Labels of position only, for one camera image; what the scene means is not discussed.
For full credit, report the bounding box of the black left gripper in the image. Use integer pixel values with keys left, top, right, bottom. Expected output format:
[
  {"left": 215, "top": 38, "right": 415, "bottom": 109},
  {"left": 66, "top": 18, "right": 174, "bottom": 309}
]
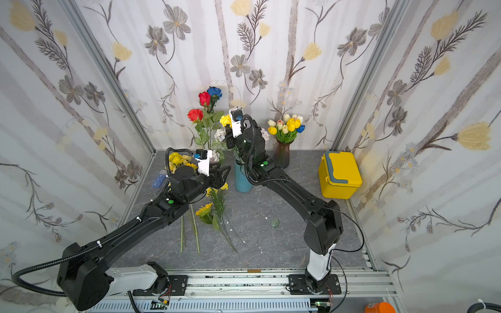
[{"left": 182, "top": 160, "right": 231, "bottom": 206}]

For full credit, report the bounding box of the teal vase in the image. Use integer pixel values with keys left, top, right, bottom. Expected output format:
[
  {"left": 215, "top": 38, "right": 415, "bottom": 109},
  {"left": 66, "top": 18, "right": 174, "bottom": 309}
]
[{"left": 235, "top": 162, "right": 253, "bottom": 193}]

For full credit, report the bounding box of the small sunflower stem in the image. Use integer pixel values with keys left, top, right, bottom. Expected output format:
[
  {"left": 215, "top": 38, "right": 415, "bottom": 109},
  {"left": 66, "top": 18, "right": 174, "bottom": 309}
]
[{"left": 196, "top": 203, "right": 221, "bottom": 231}]

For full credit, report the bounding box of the dark glass vase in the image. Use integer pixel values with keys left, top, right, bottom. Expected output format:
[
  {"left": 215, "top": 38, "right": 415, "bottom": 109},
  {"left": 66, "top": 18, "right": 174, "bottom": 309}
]
[{"left": 273, "top": 142, "right": 290, "bottom": 169}]

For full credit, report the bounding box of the single yellow marigold stem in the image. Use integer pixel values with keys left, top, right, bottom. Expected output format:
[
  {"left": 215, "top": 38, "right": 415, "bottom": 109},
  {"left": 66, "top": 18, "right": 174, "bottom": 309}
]
[{"left": 211, "top": 183, "right": 237, "bottom": 252}]

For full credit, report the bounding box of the yellow rose bunch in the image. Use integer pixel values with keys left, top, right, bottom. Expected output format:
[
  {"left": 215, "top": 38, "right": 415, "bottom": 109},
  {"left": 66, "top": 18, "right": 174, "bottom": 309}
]
[{"left": 163, "top": 151, "right": 201, "bottom": 254}]

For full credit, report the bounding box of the yellow poppy flower stem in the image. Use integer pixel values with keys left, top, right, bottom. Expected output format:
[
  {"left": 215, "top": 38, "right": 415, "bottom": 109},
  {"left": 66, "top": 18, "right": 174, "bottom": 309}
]
[{"left": 180, "top": 215, "right": 185, "bottom": 254}]

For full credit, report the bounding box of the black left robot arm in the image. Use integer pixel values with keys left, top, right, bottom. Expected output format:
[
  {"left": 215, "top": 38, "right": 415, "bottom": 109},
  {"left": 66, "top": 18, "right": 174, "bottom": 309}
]
[{"left": 12, "top": 149, "right": 231, "bottom": 311}]

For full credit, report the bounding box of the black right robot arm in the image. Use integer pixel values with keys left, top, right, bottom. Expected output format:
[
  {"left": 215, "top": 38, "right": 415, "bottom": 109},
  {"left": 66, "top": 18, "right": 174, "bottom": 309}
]
[{"left": 225, "top": 110, "right": 351, "bottom": 294}]

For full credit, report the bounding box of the yellow marigold bouquet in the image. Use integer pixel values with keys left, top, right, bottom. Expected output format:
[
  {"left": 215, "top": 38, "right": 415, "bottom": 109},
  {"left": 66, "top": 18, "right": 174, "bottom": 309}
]
[{"left": 210, "top": 127, "right": 269, "bottom": 165}]

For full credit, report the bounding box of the mixed tulip sunflower bouquet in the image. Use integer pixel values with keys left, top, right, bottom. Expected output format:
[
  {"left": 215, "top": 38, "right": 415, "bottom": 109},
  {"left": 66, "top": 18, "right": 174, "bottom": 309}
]
[{"left": 267, "top": 113, "right": 305, "bottom": 144}]

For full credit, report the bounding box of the red rose bouquet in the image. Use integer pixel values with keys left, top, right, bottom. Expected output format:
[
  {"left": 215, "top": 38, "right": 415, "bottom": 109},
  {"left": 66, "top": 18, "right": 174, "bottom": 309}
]
[{"left": 187, "top": 86, "right": 224, "bottom": 150}]

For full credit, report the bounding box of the blue pill organizer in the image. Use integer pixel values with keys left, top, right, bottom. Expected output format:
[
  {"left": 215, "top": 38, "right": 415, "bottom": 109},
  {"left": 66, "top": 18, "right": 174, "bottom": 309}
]
[{"left": 151, "top": 170, "right": 168, "bottom": 189}]

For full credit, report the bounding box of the small green fallen leaf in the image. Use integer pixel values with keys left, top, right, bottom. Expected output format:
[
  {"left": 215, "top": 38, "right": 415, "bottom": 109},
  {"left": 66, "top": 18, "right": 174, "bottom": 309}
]
[{"left": 271, "top": 218, "right": 280, "bottom": 228}]

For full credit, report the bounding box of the yellow lidded box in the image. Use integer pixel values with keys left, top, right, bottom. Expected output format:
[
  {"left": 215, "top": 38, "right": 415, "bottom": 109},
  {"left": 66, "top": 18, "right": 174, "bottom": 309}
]
[{"left": 318, "top": 151, "right": 363, "bottom": 200}]

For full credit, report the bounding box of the orange object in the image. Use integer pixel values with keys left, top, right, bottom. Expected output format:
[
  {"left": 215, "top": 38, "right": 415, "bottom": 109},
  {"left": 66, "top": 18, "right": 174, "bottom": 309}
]
[{"left": 364, "top": 302, "right": 396, "bottom": 313}]

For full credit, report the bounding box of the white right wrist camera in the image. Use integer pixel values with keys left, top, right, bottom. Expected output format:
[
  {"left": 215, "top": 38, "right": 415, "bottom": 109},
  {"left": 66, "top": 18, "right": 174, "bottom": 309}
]
[{"left": 229, "top": 108, "right": 243, "bottom": 138}]

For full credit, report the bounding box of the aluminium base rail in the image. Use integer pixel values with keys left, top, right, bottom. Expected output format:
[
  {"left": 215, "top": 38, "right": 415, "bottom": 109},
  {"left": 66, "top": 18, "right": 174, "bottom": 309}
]
[{"left": 90, "top": 268, "right": 404, "bottom": 312}]

